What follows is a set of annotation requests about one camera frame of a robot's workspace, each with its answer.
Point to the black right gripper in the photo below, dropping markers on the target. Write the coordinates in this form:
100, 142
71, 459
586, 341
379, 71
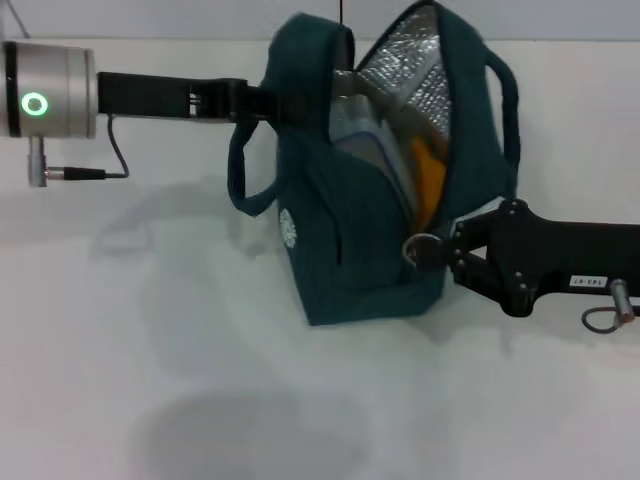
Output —
560, 260

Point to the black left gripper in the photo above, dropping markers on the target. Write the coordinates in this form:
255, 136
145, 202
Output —
150, 97

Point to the yellow banana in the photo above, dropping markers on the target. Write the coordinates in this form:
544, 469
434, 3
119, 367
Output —
430, 180

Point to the clear lunch box blue lid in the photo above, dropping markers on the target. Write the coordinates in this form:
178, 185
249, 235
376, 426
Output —
370, 150

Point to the dark teal insulated lunch bag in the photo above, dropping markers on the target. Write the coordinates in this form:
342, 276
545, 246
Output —
350, 260

